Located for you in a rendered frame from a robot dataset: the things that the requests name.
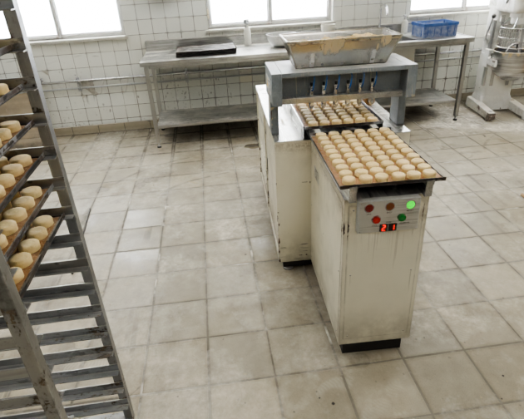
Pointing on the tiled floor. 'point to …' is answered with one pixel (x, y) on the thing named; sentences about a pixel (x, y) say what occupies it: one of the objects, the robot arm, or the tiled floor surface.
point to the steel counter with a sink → (259, 50)
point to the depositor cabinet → (294, 179)
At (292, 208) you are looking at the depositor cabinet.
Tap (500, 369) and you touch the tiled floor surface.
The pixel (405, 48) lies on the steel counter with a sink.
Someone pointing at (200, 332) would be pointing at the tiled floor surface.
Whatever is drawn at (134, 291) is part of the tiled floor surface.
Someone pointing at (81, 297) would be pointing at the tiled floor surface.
